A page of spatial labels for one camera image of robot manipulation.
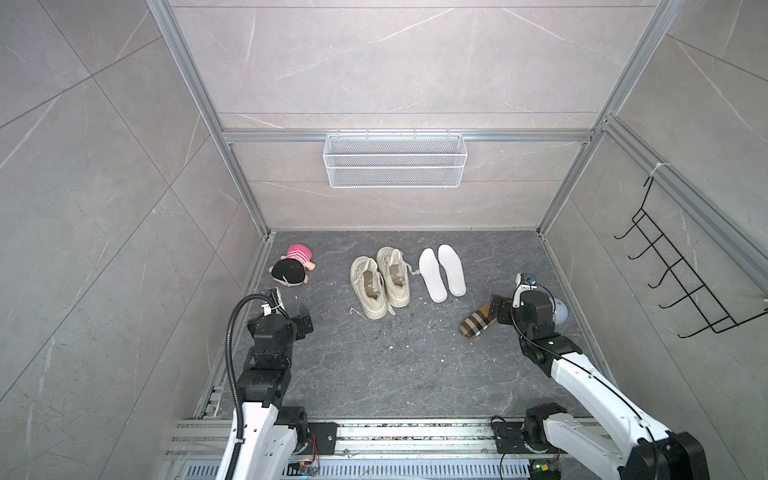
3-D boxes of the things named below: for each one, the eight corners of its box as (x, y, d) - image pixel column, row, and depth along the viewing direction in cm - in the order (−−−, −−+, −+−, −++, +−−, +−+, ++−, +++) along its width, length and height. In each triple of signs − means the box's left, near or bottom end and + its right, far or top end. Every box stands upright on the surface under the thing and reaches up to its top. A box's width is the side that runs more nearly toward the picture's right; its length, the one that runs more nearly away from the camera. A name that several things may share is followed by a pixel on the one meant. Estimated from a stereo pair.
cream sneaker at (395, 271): (391, 309, 99) (392, 293, 91) (376, 262, 112) (375, 244, 103) (421, 302, 101) (424, 285, 92) (403, 256, 114) (404, 238, 105)
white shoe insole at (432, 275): (430, 304, 101) (431, 300, 99) (414, 254, 115) (415, 250, 113) (450, 300, 102) (451, 296, 100) (432, 252, 116) (432, 247, 114)
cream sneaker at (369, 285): (368, 324, 95) (365, 307, 87) (346, 269, 110) (343, 250, 101) (394, 314, 98) (395, 297, 89) (370, 262, 112) (369, 242, 103)
